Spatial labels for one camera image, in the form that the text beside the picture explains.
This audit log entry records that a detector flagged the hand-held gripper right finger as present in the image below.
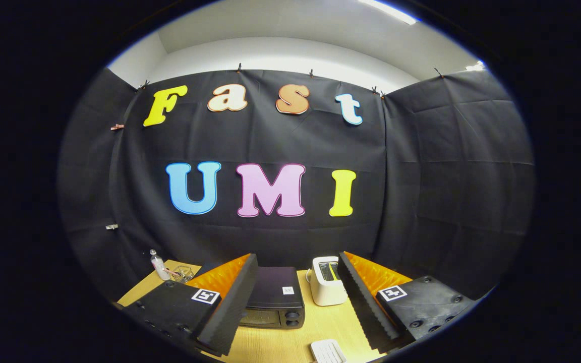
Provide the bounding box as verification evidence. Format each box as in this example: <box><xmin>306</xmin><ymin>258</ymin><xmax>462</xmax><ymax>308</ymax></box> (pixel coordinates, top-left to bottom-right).
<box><xmin>338</xmin><ymin>251</ymin><xmax>476</xmax><ymax>354</ymax></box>

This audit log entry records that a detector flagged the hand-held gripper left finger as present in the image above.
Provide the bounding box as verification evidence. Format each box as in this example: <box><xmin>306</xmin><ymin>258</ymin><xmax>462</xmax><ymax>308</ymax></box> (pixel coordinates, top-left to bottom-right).
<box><xmin>121</xmin><ymin>253</ymin><xmax>259</xmax><ymax>357</ymax></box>

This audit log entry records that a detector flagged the black toaster oven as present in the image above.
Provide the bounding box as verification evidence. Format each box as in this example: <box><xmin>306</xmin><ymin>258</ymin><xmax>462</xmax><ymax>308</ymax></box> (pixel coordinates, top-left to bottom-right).
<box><xmin>195</xmin><ymin>262</ymin><xmax>307</xmax><ymax>330</ymax></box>

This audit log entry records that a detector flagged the white toaster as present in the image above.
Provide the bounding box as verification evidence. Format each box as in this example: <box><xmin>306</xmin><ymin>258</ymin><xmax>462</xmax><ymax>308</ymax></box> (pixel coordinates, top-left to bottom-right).
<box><xmin>305</xmin><ymin>256</ymin><xmax>350</xmax><ymax>307</ymax></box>

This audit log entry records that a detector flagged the clear glass container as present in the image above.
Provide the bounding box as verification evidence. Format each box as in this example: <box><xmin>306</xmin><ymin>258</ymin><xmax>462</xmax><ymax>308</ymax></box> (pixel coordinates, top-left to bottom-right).
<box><xmin>171</xmin><ymin>265</ymin><xmax>196</xmax><ymax>284</ymax></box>

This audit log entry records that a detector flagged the white rectangular plate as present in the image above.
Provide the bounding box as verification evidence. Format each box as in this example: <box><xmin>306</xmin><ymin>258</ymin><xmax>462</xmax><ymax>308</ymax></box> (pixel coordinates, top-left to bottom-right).
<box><xmin>310</xmin><ymin>339</ymin><xmax>348</xmax><ymax>363</ymax></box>

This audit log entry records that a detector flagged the small clear bottle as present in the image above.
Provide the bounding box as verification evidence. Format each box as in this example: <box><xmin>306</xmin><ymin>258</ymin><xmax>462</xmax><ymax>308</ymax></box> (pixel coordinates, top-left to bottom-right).
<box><xmin>149</xmin><ymin>249</ymin><xmax>171</xmax><ymax>282</ymax></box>

